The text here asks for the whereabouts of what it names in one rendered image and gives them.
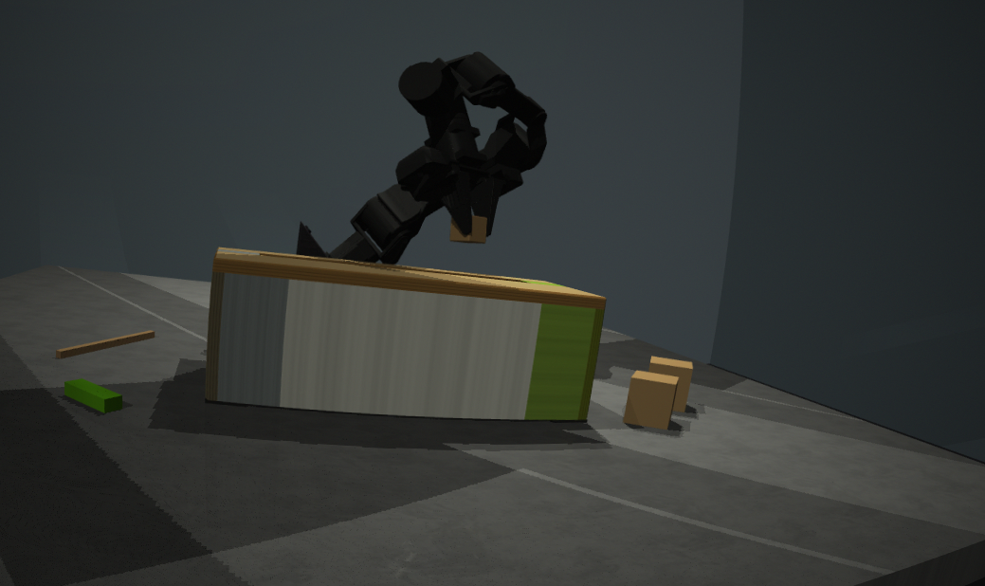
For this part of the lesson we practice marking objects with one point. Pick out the small green block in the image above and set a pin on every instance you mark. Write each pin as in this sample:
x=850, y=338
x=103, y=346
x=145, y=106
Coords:
x=93, y=395

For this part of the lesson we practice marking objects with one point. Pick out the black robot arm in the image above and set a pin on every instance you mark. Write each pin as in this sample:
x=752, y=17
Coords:
x=436, y=91

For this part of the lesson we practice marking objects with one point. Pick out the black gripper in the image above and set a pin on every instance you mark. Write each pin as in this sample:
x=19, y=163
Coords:
x=450, y=157

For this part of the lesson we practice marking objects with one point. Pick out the brown long thin bar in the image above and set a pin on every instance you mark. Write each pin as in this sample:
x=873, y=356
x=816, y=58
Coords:
x=106, y=343

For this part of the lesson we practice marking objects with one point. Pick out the small brown block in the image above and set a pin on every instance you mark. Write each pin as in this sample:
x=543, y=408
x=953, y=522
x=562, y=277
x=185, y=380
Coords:
x=477, y=235

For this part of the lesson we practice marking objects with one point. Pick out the brown cardboard box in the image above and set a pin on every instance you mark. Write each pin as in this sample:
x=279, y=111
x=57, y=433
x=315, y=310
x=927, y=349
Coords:
x=651, y=399
x=682, y=370

